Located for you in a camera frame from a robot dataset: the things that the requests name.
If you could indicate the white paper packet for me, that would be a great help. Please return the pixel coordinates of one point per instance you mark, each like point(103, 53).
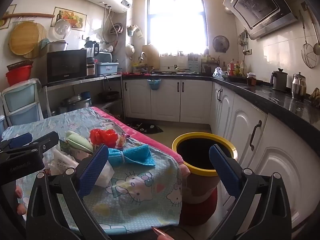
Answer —
point(65, 162)

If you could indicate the steel cooking pot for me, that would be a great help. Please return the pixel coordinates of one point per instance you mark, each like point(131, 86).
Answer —
point(75, 103)

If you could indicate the grey kettle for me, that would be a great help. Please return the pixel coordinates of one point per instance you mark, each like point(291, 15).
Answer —
point(278, 81)

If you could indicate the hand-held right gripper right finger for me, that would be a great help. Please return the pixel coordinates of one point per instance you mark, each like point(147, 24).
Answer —
point(225, 170)

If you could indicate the steel glass range hood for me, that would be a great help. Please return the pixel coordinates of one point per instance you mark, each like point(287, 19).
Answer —
point(260, 10)

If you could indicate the kitchen window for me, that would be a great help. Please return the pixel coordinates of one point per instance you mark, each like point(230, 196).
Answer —
point(177, 22)

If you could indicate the blue cup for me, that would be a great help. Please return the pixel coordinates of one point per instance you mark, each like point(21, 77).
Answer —
point(85, 95)

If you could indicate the black wok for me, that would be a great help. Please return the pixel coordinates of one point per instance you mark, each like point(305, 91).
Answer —
point(108, 95)

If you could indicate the white kitchen cabinets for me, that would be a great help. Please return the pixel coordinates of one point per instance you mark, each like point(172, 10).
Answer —
point(165, 100)

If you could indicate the fruit wall picture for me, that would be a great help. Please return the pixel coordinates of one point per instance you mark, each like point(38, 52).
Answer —
point(72, 18)

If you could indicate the black microwave oven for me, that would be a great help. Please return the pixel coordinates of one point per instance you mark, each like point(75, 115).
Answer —
point(66, 65)

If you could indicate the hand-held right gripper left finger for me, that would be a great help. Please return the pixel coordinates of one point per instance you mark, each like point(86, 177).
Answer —
point(92, 167)

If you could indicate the wooden rolling pin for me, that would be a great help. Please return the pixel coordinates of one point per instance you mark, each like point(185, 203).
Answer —
point(27, 15)

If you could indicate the red bin with yellow rim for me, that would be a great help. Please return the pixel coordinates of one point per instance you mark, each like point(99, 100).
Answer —
point(197, 192)

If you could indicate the steel faucet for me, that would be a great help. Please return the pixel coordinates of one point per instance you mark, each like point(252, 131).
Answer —
point(142, 56)

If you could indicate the steel teapot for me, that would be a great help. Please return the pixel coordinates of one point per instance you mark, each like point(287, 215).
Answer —
point(297, 86)

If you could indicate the round bamboo board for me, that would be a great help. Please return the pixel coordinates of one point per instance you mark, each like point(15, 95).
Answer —
point(23, 38)

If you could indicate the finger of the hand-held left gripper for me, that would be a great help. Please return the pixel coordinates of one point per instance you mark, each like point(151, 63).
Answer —
point(42, 142)
point(21, 140)

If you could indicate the wooden cutting board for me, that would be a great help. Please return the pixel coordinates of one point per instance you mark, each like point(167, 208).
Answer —
point(151, 57)

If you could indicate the hanging kitchen utensils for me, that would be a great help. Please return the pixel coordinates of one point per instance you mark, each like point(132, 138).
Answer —
point(243, 40)

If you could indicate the green white packet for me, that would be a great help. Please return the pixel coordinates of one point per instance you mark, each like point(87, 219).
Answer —
point(78, 142)

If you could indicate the clear plastic bag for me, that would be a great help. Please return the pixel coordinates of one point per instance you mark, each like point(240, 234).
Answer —
point(218, 73)

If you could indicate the spice rack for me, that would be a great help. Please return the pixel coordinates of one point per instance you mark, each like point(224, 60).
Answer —
point(208, 63)

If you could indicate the dark floor mat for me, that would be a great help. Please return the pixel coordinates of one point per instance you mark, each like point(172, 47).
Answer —
point(147, 128)

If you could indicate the red plastic basin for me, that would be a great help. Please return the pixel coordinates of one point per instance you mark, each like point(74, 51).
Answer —
point(18, 77)

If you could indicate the pink fleece blanket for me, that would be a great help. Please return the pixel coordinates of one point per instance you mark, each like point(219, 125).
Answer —
point(150, 142)

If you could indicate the blue countertop organizer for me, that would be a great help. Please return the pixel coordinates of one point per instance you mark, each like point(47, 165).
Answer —
point(193, 63)

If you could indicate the blue cloth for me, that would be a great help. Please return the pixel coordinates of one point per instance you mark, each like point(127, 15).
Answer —
point(132, 156)

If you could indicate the plastic drawer unit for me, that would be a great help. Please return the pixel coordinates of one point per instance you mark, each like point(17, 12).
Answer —
point(21, 102)

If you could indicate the white wall organizer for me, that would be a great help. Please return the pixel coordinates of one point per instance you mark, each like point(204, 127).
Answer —
point(133, 31)

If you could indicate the yellow oil bottle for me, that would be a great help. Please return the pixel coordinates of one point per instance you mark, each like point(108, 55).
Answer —
point(242, 68)

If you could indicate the wall socket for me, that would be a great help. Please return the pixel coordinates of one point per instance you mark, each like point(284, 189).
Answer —
point(247, 52)

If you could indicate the red plastic bottle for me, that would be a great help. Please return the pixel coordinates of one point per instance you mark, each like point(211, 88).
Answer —
point(103, 136)

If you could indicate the brown glass jar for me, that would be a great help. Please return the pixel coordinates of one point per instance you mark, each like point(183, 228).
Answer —
point(251, 80)

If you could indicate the bananas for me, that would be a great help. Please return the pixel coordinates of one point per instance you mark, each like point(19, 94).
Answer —
point(315, 95)

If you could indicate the light blue cartoon printed blanket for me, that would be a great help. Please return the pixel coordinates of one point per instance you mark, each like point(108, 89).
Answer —
point(140, 197)

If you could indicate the blue hanging door bin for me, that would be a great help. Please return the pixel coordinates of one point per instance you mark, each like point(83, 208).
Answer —
point(154, 85)

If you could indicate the blue dish rack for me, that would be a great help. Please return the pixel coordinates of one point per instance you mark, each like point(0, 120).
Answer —
point(107, 68)

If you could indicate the orange snack wrapper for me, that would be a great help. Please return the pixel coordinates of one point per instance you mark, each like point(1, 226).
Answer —
point(122, 140)

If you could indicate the black blender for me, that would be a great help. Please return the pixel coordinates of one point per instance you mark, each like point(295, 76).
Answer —
point(91, 52)

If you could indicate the person's left hand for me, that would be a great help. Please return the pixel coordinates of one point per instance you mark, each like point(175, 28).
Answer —
point(19, 192)

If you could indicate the metal kitchen shelf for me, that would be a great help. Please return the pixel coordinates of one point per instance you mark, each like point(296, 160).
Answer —
point(82, 79)

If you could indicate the dark wall fan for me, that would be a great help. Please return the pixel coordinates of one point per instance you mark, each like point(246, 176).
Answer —
point(220, 43)

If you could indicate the white hanging pot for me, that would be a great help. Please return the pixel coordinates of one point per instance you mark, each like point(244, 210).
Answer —
point(130, 50)

